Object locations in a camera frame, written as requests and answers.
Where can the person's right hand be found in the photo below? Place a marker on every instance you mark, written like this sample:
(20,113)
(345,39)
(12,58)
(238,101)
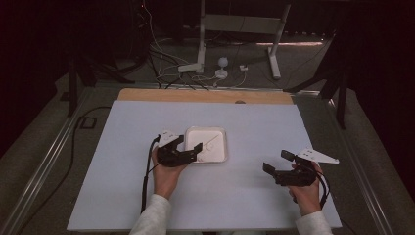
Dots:
(306,197)

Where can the pale blue table mat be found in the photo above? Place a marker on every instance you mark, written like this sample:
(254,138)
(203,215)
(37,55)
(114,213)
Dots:
(130,130)

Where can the black tripod stand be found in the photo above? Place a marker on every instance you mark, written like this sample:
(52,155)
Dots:
(72,88)
(341,104)

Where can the thin wooden skewer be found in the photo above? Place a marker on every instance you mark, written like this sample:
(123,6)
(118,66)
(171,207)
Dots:
(211,141)

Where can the aluminium floor rail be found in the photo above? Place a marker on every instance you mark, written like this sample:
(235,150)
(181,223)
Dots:
(359,169)
(49,156)

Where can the black square floor frame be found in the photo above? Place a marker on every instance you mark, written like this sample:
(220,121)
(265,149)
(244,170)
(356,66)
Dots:
(81,123)

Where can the person's left hand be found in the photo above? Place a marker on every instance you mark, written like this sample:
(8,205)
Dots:
(167,179)

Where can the white metal stand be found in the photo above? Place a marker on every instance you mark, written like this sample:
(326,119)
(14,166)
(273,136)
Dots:
(241,24)

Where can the white plug adapter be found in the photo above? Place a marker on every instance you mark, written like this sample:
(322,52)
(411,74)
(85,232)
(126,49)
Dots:
(243,68)

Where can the white round desk device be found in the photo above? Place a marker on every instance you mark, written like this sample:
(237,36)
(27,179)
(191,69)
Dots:
(222,62)

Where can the white square tray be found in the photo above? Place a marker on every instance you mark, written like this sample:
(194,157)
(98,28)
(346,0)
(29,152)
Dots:
(215,153)

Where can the white power strip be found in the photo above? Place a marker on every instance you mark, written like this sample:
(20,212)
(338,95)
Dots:
(190,67)

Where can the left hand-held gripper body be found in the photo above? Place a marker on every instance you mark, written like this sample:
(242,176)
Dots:
(173,158)

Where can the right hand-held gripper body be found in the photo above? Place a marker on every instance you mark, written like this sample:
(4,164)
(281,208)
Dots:
(298,178)

